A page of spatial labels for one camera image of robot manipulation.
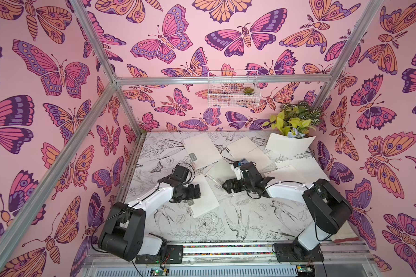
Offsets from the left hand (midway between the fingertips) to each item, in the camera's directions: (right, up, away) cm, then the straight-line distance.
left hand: (194, 193), depth 89 cm
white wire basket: (+21, +56, +6) cm, 60 cm away
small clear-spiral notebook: (+7, -4, +1) cm, 8 cm away
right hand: (+19, +6, +2) cm, 20 cm away
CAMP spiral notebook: (+31, +23, +24) cm, 46 cm away
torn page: (+59, +25, +11) cm, 65 cm away
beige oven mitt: (+70, -15, -11) cm, 73 cm away
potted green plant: (+54, +38, +2) cm, 66 cm away
